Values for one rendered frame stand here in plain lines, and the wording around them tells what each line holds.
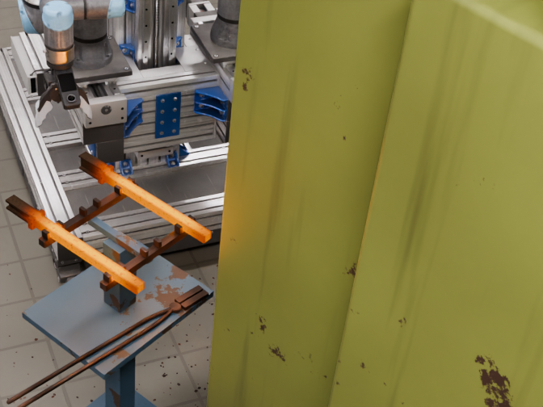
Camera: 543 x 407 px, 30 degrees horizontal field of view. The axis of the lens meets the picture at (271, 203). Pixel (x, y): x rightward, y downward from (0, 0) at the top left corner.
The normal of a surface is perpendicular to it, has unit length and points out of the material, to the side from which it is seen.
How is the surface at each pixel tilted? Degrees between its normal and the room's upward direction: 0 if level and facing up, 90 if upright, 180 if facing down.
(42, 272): 0
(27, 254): 0
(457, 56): 90
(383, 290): 90
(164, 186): 0
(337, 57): 90
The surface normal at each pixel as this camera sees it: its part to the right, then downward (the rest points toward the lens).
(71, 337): 0.10, -0.76
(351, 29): -0.73, 0.38
